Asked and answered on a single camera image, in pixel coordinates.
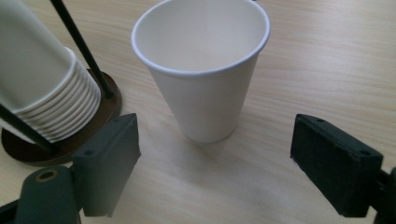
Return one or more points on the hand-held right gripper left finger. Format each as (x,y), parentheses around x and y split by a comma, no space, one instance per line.
(106,161)

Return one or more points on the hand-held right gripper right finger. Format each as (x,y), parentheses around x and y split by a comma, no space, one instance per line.
(336,165)

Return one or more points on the single white paper cup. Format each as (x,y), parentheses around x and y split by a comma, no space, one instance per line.
(202,93)

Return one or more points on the stack of white paper cups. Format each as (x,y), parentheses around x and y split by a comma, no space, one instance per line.
(34,62)

